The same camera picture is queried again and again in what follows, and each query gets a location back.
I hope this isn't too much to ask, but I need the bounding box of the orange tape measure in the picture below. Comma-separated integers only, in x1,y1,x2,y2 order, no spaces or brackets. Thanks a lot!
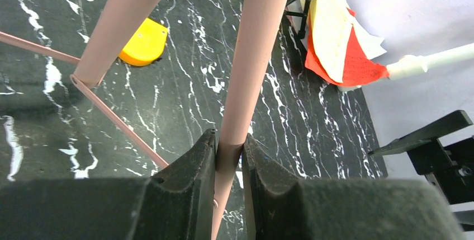
118,18,168,67

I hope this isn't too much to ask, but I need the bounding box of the yellow sheet music page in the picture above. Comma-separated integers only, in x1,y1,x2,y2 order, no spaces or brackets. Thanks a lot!
310,0,354,83

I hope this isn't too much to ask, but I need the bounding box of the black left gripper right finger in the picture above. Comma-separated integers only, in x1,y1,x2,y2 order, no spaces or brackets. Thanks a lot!
242,135,465,239

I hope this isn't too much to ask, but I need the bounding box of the white sheet music page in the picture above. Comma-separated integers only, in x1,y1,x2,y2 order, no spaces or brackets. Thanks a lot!
339,0,387,60

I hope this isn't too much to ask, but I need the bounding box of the pink music stand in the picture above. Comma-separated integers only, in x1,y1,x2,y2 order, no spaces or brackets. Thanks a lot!
1,0,287,239

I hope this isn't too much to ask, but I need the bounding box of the red sheet music page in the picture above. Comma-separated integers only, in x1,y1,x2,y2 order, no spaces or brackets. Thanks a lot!
305,27,387,87

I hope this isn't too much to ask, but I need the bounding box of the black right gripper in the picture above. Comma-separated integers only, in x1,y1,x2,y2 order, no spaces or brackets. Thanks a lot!
368,110,473,205

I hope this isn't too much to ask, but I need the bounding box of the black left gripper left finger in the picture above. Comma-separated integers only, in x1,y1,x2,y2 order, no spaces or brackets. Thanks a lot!
1,129,216,239

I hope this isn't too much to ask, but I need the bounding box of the white PVC pipe frame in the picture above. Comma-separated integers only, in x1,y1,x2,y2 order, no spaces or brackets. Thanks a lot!
339,43,474,93

